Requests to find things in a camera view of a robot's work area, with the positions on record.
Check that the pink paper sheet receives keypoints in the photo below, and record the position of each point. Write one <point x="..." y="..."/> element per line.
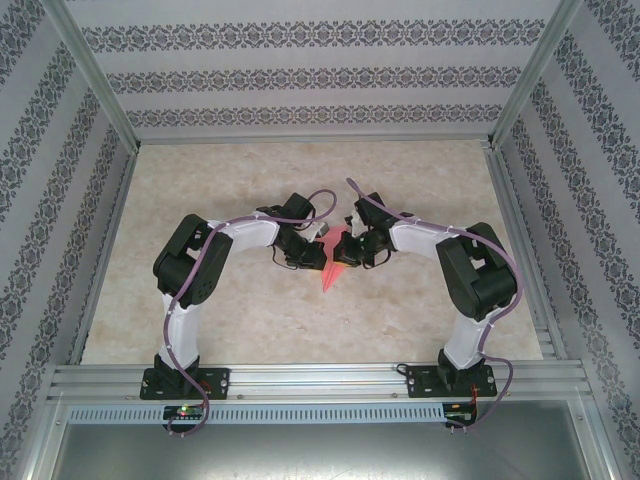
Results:
<point x="327" y="277"/>

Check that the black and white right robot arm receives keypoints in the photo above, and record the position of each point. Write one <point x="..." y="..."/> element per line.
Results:
<point x="480" y="280"/>

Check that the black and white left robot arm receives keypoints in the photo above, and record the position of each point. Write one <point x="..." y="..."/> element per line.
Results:
<point x="185" y="265"/>

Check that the grey metal sheet panel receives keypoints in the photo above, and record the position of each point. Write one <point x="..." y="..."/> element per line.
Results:
<point x="320" y="455"/>

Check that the small circuit board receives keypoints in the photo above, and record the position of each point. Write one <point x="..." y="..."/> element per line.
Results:
<point x="460" y="417"/>
<point x="182" y="412"/>

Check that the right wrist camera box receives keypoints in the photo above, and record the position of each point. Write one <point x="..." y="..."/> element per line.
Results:
<point x="356" y="224"/>

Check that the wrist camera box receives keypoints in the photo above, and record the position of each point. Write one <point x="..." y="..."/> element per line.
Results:
<point x="356" y="224"/>
<point x="321" y="229"/>

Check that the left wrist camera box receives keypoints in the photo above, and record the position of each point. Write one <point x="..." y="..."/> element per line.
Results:
<point x="321" y="229"/>

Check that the aluminium back frame bar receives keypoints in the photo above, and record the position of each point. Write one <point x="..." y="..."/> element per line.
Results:
<point x="310" y="140"/>

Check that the aluminium mounting rail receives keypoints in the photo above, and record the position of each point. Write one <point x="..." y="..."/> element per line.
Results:
<point x="320" y="382"/>

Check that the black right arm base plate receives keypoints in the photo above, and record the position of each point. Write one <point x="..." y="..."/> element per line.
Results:
<point x="417" y="382"/>

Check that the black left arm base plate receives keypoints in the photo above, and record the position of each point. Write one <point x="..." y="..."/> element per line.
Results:
<point x="220" y="382"/>

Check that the aluminium side rail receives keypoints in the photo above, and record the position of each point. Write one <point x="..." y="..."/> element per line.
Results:
<point x="508" y="200"/>
<point x="119" y="200"/>

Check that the aluminium frame post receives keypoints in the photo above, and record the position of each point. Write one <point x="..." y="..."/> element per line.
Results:
<point x="535" y="65"/>
<point x="91" y="65"/>

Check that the aluminium frame beam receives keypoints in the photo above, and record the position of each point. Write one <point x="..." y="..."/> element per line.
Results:
<point x="42" y="440"/>
<point x="597" y="440"/>

